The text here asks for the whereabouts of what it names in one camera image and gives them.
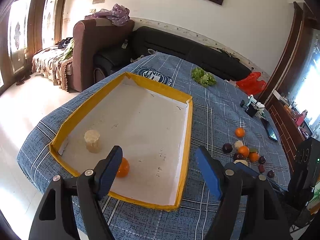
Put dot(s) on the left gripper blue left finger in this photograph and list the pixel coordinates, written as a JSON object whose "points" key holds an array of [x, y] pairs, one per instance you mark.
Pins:
{"points": [[92, 186]]}

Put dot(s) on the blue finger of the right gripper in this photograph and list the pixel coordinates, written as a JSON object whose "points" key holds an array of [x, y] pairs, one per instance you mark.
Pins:
{"points": [[248, 171]]}

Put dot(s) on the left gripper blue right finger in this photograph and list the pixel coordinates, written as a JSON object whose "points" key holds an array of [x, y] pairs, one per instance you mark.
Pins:
{"points": [[226, 186]]}

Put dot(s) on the small dark plum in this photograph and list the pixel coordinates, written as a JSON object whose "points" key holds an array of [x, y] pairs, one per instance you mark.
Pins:
{"points": [[238, 156], [262, 160]]}

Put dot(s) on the small orange tangerine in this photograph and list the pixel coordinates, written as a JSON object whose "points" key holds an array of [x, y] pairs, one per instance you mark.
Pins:
{"points": [[244, 151]]}

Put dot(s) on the orange with green leaf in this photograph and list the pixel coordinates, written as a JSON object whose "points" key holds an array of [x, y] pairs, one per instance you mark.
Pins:
{"points": [[253, 155]]}

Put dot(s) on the dark red plum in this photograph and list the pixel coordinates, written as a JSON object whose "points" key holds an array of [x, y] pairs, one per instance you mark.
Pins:
{"points": [[227, 148]]}

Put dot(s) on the white banana chunk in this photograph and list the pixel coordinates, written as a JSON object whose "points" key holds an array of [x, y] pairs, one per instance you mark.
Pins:
{"points": [[238, 144]]}

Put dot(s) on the wrinkled red jujube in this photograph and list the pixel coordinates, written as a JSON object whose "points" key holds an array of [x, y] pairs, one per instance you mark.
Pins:
{"points": [[261, 168]]}

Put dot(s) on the white cylinder banana piece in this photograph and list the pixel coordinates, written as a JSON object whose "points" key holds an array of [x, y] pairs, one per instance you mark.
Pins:
{"points": [[91, 138]]}

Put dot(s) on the white block banana piece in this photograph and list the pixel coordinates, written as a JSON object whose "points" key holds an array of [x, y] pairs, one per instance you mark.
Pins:
{"points": [[241, 162]]}

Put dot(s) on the black smartphone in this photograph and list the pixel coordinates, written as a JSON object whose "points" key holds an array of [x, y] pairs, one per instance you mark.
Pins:
{"points": [[269, 130]]}

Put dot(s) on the black box holder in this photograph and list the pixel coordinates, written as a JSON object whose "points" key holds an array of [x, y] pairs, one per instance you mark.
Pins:
{"points": [[251, 109]]}

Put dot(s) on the small black clip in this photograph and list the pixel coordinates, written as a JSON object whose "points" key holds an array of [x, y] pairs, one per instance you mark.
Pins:
{"points": [[242, 103]]}

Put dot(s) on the yellow rimmed white tray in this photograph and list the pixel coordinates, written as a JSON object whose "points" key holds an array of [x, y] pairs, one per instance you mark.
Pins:
{"points": [[150, 121]]}

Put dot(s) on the red plastic bag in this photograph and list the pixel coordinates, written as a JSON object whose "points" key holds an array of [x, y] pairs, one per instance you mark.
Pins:
{"points": [[251, 85]]}

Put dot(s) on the green lettuce bunch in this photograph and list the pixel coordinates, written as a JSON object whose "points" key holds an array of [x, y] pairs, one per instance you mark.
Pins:
{"points": [[202, 77]]}

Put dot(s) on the patterned covered couch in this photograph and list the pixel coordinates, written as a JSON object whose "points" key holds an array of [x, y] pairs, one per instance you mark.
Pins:
{"points": [[55, 62]]}

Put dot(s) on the black sofa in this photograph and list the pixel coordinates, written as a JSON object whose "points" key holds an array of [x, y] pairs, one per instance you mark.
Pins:
{"points": [[146, 41]]}

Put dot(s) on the purple cloth on armchair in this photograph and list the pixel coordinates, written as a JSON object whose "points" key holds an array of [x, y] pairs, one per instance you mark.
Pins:
{"points": [[118, 15]]}

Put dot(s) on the wooden glass door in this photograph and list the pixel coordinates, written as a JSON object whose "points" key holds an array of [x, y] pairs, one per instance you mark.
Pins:
{"points": [[27, 26]]}

